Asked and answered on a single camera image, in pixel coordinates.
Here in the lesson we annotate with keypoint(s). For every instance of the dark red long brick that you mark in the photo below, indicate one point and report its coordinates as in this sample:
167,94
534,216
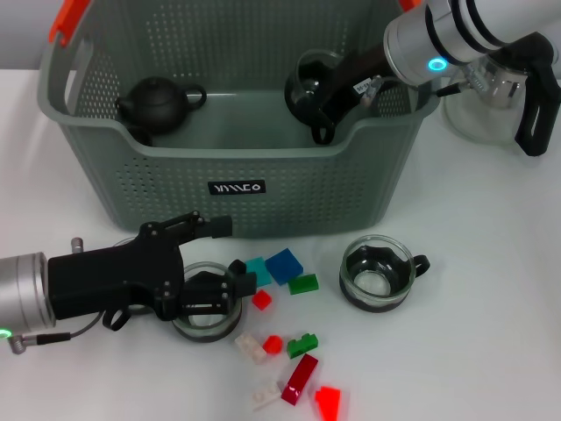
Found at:
300,379

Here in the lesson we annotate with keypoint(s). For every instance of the green notched toy brick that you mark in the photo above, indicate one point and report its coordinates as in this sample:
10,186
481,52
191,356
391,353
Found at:
300,347

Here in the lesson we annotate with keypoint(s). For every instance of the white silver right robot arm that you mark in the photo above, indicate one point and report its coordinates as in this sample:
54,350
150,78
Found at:
438,39

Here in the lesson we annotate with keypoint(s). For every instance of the green sloped toy brick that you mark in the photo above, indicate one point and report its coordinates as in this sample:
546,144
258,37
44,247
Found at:
302,285

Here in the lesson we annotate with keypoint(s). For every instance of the blue toy brick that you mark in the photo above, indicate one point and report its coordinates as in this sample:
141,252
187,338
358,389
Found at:
284,265

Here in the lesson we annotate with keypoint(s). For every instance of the black ceramic teapot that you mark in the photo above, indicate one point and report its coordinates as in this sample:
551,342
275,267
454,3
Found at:
153,103

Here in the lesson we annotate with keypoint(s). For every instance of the teal toy brick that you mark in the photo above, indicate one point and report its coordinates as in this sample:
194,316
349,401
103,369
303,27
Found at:
260,272

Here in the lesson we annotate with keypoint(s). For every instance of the white block toy brick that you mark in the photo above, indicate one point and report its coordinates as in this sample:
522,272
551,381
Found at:
250,347

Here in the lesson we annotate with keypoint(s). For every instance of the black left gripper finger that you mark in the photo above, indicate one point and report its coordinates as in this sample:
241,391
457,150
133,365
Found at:
188,226
206,294

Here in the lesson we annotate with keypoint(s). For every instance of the white two-stud plate brick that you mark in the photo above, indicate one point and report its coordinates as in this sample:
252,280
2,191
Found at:
265,395

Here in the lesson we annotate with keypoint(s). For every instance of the orange-red sloped brick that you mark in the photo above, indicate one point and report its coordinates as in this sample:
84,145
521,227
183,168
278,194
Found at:
328,401

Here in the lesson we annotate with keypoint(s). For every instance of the small red square brick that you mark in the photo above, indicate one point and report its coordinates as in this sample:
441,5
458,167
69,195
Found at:
262,300

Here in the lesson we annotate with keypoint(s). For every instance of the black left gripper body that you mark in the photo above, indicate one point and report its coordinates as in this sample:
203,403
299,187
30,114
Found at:
109,276

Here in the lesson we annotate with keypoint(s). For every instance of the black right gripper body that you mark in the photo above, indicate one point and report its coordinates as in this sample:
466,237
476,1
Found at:
355,74

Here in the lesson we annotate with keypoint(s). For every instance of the grey perforated storage basket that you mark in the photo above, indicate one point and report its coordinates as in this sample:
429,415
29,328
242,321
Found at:
219,153

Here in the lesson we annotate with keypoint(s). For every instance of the small red rounded brick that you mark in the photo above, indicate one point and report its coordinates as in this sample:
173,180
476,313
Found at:
272,344

